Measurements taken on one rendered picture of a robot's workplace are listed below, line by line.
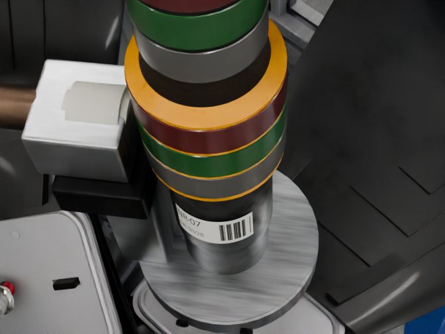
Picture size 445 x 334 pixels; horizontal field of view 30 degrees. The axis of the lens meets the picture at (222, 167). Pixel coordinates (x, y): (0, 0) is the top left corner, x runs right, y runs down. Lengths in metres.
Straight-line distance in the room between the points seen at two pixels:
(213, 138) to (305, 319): 0.20
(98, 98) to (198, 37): 0.07
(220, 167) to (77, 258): 0.11
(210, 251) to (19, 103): 0.09
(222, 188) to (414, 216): 0.20
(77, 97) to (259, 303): 0.11
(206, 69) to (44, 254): 0.15
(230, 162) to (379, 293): 0.19
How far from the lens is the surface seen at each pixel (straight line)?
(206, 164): 0.22
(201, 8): 0.18
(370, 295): 0.40
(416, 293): 0.41
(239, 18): 0.18
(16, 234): 0.33
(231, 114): 0.21
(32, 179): 0.31
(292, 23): 0.90
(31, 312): 0.34
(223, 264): 0.30
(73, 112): 0.25
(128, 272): 0.47
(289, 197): 0.32
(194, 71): 0.19
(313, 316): 0.40
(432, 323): 1.25
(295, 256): 0.31
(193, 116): 0.21
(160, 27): 0.18
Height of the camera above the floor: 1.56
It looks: 61 degrees down
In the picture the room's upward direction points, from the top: 7 degrees counter-clockwise
